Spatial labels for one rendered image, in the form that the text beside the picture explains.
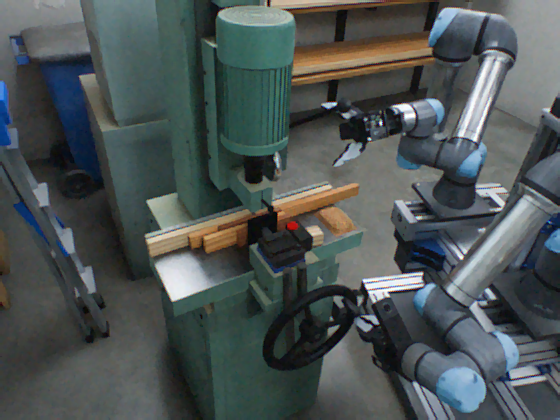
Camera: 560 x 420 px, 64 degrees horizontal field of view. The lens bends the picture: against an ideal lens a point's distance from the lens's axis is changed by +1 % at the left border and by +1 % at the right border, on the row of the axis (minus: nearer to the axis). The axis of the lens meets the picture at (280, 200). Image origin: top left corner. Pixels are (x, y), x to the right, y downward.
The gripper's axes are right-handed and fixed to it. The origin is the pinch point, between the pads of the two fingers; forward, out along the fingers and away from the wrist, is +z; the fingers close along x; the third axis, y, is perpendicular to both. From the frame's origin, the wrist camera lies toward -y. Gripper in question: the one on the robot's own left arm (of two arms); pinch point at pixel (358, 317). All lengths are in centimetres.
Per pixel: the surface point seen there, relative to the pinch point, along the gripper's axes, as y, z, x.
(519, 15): -82, 199, 324
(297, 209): -23.3, 32.2, 4.3
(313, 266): -13.6, 8.5, -5.2
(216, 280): -15.7, 18.9, -28.3
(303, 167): -8, 207, 92
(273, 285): -12.9, 8.5, -17.0
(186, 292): -15.8, 18.1, -36.6
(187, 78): -67, 29, -19
